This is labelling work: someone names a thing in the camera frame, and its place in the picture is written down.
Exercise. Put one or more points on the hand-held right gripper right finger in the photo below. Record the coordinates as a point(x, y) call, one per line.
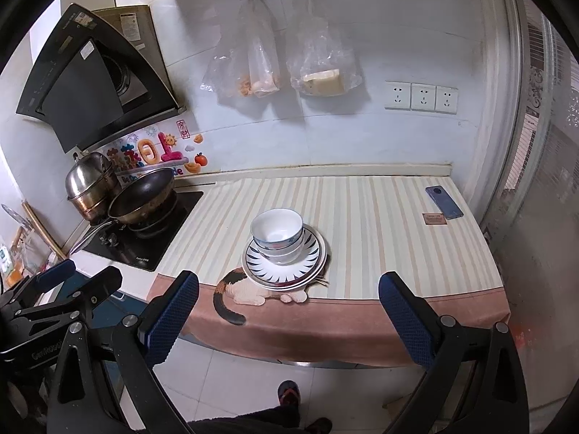
point(407, 321)

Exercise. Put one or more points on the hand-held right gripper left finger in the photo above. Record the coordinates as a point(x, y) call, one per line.
point(172, 312)

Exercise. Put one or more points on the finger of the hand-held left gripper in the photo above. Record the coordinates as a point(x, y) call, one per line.
point(56, 273)
point(99, 282)

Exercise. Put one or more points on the white plate with blue rays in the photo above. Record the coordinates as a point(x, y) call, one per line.
point(313, 247)

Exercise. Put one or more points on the white plate with dark rim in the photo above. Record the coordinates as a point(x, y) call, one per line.
point(289, 286)

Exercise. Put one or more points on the white bowl with blue pattern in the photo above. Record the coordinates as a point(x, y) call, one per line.
point(282, 255)
point(276, 226)

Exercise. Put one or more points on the wooden board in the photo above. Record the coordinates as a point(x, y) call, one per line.
point(43, 230)

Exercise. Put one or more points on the black gas stove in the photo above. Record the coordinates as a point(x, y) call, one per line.
point(149, 248)

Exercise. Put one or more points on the glass pot lid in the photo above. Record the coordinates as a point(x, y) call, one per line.
point(16, 219)

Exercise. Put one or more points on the dark wok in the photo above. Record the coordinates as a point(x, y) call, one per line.
point(142, 192)

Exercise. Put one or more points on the steel steamer pot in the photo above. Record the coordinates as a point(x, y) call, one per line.
point(86, 176)

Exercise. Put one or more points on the small brown card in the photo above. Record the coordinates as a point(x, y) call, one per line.
point(434, 218)

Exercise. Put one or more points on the blue smartphone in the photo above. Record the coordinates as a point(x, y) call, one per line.
point(444, 202)

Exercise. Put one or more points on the dark slipper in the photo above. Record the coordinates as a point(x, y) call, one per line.
point(319, 426)
point(288, 393)

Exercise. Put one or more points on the black range hood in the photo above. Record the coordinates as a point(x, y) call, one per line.
point(77, 77)

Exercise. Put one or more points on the clear plastic bag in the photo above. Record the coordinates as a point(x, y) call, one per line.
point(253, 54)
point(323, 49)

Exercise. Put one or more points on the purple letters wall sticker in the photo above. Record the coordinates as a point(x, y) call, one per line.
point(169, 172)

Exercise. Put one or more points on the orange numeral wall sticker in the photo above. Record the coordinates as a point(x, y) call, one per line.
point(145, 149)

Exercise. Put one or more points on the white wall socket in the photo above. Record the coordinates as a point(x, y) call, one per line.
point(447, 99)
point(423, 97)
point(398, 95)

